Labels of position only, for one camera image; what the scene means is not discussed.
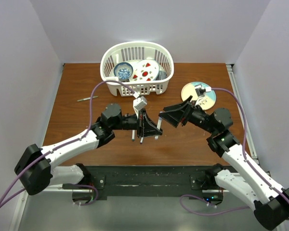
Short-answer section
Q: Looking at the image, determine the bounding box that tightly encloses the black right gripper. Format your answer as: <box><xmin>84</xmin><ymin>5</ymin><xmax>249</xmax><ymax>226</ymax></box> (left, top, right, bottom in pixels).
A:
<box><xmin>158</xmin><ymin>95</ymin><xmax>216</xmax><ymax>134</ymax></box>

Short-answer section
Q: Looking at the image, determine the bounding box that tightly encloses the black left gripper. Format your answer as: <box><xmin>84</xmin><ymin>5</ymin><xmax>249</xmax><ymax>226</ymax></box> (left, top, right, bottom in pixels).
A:
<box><xmin>111</xmin><ymin>109</ymin><xmax>162</xmax><ymax>139</ymax></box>

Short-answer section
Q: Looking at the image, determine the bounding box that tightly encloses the white pen with blue end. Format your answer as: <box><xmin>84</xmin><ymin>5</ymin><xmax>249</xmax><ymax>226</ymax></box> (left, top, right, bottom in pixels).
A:
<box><xmin>155</xmin><ymin>117</ymin><xmax>162</xmax><ymax>140</ymax></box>

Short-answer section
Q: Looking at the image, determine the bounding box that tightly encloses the white pen with teal tip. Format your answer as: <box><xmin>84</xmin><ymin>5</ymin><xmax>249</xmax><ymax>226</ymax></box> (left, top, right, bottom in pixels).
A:
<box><xmin>131</xmin><ymin>130</ymin><xmax>136</xmax><ymax>141</ymax></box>

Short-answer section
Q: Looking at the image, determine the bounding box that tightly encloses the grey green pen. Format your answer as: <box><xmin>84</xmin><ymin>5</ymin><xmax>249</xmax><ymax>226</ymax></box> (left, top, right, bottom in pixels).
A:
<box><xmin>77</xmin><ymin>96</ymin><xmax>98</xmax><ymax>102</ymax></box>

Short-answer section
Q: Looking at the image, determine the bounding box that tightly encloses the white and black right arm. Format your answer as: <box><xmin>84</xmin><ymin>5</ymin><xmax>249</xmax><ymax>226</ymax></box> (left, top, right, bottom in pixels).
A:
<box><xmin>159</xmin><ymin>97</ymin><xmax>289</xmax><ymax>231</ymax></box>

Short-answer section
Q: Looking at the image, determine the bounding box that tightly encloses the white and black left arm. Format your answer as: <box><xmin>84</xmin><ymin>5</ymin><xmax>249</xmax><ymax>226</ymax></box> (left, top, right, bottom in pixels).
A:
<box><xmin>14</xmin><ymin>103</ymin><xmax>162</xmax><ymax>195</ymax></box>

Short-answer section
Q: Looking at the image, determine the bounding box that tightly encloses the cream and blue plate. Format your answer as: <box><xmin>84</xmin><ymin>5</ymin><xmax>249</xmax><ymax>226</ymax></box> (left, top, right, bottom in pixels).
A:
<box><xmin>181</xmin><ymin>82</ymin><xmax>217</xmax><ymax>110</ymax></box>

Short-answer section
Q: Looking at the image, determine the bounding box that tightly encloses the grey cup in basket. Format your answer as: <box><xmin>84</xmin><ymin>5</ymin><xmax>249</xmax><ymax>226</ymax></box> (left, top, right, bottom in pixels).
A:
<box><xmin>156</xmin><ymin>71</ymin><xmax>167</xmax><ymax>80</ymax></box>

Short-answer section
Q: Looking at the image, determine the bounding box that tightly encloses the watermelon pattern plate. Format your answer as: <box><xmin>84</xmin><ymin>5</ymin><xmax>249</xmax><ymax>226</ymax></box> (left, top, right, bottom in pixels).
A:
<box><xmin>129</xmin><ymin>59</ymin><xmax>160</xmax><ymax>82</ymax></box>

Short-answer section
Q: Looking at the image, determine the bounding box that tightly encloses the blue patterned bowl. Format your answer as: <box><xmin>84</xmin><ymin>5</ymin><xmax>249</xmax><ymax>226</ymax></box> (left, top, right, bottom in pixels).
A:
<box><xmin>113</xmin><ymin>62</ymin><xmax>133</xmax><ymax>81</ymax></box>

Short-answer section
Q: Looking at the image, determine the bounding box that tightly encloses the white plastic dish basket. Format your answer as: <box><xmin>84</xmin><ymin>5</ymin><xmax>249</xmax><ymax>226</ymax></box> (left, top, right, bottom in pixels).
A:
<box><xmin>100</xmin><ymin>41</ymin><xmax>174</xmax><ymax>95</ymax></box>

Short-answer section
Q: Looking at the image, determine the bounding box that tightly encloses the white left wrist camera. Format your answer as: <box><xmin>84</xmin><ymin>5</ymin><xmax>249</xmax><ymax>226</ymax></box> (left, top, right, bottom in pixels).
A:
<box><xmin>133</xmin><ymin>96</ymin><xmax>147</xmax><ymax>118</ymax></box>

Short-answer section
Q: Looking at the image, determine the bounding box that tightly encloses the aluminium frame rail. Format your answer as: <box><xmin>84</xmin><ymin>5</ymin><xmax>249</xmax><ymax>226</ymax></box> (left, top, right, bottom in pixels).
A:
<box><xmin>226</xmin><ymin>64</ymin><xmax>276</xmax><ymax>193</ymax></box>

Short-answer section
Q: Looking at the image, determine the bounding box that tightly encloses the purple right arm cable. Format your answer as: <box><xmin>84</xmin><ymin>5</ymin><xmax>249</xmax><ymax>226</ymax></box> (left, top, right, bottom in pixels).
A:
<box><xmin>180</xmin><ymin>88</ymin><xmax>289</xmax><ymax>220</ymax></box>

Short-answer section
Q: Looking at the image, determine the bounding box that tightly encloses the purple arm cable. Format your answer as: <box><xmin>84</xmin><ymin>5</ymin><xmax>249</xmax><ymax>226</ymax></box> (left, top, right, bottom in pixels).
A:
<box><xmin>0</xmin><ymin>81</ymin><xmax>139</xmax><ymax>212</ymax></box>
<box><xmin>180</xmin><ymin>88</ymin><xmax>289</xmax><ymax>220</ymax></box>

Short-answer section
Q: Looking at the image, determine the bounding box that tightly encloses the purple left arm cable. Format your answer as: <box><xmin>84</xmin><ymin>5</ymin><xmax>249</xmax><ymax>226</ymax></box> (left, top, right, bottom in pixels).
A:
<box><xmin>0</xmin><ymin>81</ymin><xmax>139</xmax><ymax>212</ymax></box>

